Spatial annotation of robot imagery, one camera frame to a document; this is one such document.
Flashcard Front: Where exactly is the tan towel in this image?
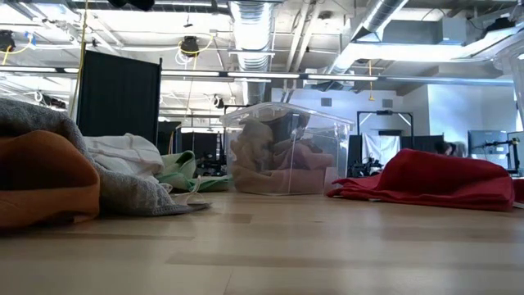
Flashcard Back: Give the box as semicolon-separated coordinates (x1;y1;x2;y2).
228;118;298;194

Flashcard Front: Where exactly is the clear plastic bin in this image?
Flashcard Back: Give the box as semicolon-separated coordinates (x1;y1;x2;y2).
219;101;355;197
492;32;524;124

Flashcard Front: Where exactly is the pale green towel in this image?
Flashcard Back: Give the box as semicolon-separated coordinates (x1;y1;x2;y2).
155;150;233;193

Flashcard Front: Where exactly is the white towel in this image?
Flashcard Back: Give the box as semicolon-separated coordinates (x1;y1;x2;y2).
84;133;165;178

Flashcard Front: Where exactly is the light gray waffle towel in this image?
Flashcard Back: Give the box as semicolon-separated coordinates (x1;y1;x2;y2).
0;97;212;218

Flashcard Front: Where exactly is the red towel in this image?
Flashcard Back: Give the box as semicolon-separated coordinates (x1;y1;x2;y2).
326;147;524;212

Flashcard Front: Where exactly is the orange towel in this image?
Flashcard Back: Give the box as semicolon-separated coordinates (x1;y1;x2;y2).
0;129;102;229

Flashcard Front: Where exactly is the pink towel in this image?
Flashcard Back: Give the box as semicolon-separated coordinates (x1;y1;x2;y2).
269;138;336;194

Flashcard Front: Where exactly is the linear ceiling light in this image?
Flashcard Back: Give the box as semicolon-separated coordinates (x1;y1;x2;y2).
160;69;380;83

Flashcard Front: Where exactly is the printed white fabric label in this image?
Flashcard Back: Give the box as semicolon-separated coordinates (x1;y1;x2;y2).
183;175;203;196

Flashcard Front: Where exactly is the black equipment on distant table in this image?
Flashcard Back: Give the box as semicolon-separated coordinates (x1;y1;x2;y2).
347;157;385;179

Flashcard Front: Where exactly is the white hanging sheet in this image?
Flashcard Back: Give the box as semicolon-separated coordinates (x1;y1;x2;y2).
361;133;401;166

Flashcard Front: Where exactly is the black partition panel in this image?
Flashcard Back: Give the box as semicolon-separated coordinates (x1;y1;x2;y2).
76;49;163;145

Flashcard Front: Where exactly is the person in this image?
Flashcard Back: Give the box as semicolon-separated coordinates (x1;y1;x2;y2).
433;140;468;158

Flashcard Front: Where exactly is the ribbed silver ceiling duct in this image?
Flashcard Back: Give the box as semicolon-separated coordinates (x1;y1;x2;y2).
228;0;274;106

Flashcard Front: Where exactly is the black ceiling cable reel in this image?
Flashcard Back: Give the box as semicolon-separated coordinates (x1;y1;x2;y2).
179;35;201;57
0;29;16;52

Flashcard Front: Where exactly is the black metal frame stand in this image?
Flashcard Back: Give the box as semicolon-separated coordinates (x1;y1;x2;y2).
356;109;414;138

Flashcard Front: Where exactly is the gray rectangular ceiling duct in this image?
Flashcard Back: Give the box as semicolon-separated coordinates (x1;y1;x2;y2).
380;16;468;45

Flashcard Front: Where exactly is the yellow cable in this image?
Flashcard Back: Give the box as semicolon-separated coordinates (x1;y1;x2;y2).
66;0;90;120

